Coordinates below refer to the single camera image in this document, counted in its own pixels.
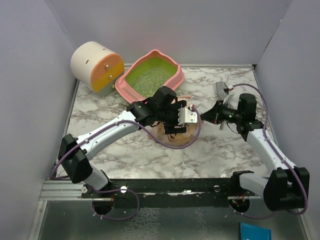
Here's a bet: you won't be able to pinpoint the pink green litter box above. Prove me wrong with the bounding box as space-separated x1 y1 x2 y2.
114 49 185 103

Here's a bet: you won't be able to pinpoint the cream orange cylindrical cat house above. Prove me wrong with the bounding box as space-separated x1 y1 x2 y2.
70 41 125 97

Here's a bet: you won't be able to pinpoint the green litter pellets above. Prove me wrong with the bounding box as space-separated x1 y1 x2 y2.
129 68 171 98

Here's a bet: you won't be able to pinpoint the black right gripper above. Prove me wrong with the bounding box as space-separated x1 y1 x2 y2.
199 101 243 126

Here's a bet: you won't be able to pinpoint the cat litter bag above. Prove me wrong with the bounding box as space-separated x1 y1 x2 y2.
146 93 202 148

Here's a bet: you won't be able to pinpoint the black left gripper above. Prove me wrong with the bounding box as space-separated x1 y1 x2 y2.
157 101 187 134

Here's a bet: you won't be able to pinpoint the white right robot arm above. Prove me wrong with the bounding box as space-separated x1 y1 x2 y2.
200 93 310 214

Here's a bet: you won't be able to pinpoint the blue card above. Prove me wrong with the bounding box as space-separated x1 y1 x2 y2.
240 222 272 240

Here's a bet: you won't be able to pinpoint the bag sealing clip strip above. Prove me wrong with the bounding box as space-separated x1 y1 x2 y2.
219 122 225 130

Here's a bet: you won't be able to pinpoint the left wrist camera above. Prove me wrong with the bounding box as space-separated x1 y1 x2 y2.
178 105 198 126

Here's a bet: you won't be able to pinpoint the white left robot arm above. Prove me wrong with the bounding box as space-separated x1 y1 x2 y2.
54 86 198 198

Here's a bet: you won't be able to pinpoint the aluminium frame rail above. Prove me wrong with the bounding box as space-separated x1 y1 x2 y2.
39 180 84 201

